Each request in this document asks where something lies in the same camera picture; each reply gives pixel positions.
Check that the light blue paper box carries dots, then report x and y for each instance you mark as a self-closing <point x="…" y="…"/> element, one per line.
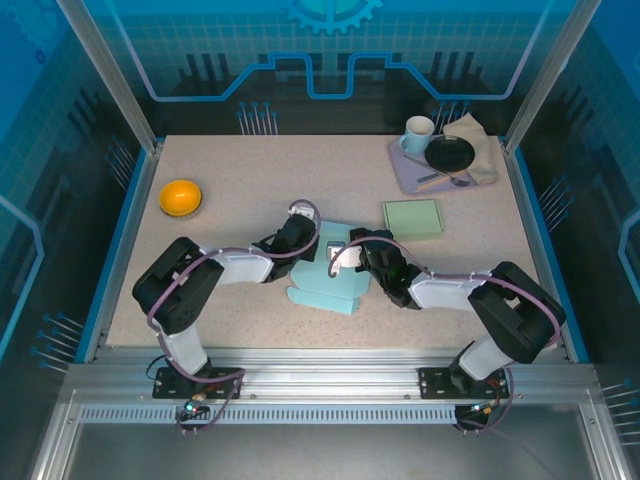
<point x="320" y="295"/>

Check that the green paper box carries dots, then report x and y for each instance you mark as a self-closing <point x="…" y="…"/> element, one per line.
<point x="412" y="220"/>

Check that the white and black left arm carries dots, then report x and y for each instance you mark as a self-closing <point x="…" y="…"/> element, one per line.
<point x="240" y="267"/>

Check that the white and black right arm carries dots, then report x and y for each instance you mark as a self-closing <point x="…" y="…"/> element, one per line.
<point x="440" y="292"/>

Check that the lavender plastic tray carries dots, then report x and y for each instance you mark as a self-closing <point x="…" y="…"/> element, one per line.
<point x="407" y="175"/>

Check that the grey knife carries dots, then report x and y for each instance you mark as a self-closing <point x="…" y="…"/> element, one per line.
<point x="427" y="176"/>

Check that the light blue mug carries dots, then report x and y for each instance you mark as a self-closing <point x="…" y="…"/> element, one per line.
<point x="415" y="142"/>

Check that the silver fork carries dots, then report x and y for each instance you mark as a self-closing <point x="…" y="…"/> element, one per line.
<point x="457" y="180"/>

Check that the black round plate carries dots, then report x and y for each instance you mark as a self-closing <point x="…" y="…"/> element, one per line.
<point x="450" y="152"/>

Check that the orange dome object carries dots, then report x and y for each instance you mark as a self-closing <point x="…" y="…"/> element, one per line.
<point x="180" y="196"/>

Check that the beige cloth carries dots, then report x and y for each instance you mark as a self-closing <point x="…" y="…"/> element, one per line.
<point x="482" y="150"/>

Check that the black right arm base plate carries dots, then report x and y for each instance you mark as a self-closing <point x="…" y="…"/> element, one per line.
<point x="432" y="382"/>

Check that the aluminium frame rail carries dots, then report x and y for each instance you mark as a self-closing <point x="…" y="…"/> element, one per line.
<point x="330" y="375"/>

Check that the aluminium side rail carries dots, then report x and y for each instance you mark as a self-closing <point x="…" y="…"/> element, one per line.
<point x="129" y="240"/>
<point x="526" y="210"/>

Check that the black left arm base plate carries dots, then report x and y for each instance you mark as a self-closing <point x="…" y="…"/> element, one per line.
<point x="167" y="387"/>

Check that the aluminium corner post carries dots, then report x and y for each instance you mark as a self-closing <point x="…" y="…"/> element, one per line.
<point x="115" y="85"/>
<point x="545" y="85"/>

